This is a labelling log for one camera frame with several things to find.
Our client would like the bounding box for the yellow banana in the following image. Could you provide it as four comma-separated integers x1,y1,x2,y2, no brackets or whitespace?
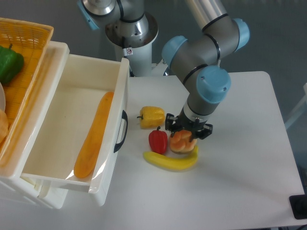
143,146,199,172

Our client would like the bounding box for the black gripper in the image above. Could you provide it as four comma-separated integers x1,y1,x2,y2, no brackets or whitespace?
165,113,213,140

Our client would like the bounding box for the round bread in basket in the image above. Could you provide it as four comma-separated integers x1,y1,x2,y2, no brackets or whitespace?
0,110,9,143

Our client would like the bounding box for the white plastic drawer cabinet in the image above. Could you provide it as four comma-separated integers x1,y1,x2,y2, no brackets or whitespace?
0,41,70,209

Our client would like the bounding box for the knotted bread roll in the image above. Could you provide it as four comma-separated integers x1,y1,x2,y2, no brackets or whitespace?
169,130,197,154

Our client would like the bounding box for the black device at table edge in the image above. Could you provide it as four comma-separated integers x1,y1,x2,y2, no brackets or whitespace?
289,195,307,219

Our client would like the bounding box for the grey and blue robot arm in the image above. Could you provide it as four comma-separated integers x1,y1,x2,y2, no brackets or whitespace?
77,0,250,139

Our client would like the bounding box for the white frame at right edge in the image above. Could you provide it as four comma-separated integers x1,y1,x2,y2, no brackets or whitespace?
284,83,307,130

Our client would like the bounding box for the white plate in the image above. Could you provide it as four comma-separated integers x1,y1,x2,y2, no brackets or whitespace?
0,84,6,111

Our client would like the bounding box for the orange baguette bread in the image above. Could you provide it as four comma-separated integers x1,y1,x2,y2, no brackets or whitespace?
74,92,114,178

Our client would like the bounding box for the yellow bell pepper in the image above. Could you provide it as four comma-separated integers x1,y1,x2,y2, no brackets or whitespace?
137,106,165,129

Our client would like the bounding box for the green bell pepper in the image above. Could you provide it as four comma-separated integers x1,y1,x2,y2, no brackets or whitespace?
0,43,24,84

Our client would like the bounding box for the orange wicker basket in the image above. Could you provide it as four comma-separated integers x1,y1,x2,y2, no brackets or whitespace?
0,18,54,167

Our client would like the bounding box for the red bell pepper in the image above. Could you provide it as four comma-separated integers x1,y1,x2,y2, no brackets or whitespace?
148,126,168,154

